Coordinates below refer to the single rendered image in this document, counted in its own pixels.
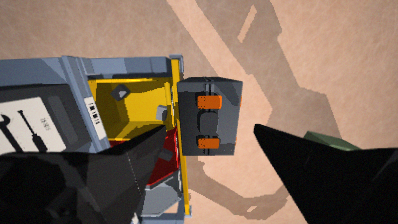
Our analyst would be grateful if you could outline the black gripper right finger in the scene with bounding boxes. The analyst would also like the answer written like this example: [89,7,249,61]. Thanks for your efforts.
[253,124,398,224]

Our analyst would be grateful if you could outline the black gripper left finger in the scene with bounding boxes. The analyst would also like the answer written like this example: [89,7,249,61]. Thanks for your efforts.
[0,125,167,224]

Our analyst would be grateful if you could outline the red open bin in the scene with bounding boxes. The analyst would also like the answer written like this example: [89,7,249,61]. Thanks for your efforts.
[109,126,180,185]

